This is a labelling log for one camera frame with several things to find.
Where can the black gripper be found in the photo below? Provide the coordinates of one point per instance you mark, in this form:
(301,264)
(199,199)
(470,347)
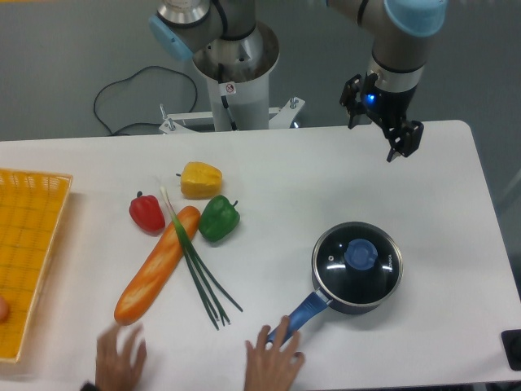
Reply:
(385,98)

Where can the glass lid blue knob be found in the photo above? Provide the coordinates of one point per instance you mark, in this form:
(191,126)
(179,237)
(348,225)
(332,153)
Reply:
(358,260)

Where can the dark blue saucepan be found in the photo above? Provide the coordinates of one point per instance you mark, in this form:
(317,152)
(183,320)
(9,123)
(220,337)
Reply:
(325,301)

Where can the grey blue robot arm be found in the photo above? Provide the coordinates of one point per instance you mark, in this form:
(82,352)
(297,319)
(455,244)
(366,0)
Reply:
(402,30)

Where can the person right hand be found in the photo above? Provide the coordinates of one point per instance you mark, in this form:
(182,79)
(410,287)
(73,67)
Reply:
(273,368)

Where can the person left hand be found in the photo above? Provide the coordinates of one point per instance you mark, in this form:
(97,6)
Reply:
(117,370)

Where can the green bell pepper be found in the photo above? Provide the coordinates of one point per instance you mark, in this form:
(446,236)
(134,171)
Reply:
(219,218)

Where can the yellow bell pepper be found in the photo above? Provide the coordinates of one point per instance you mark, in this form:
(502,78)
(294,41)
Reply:
(200,180)

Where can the green spring onion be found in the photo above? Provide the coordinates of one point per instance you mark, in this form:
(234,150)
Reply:
(203,278)

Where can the red bell pepper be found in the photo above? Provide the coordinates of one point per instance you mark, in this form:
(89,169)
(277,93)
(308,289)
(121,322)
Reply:
(146,212)

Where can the black device at edge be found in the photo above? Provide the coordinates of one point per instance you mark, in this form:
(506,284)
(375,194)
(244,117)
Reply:
(511,340)

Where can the orange baguette bread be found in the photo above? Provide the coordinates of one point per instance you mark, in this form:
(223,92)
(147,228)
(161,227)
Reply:
(146,285)

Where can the yellow woven basket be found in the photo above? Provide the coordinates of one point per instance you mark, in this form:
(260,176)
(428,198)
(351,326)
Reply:
(32,204)

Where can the pink item in basket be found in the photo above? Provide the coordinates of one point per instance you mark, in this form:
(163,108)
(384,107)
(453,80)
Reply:
(4,309)

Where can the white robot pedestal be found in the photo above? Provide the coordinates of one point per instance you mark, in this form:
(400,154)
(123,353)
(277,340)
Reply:
(237,76)

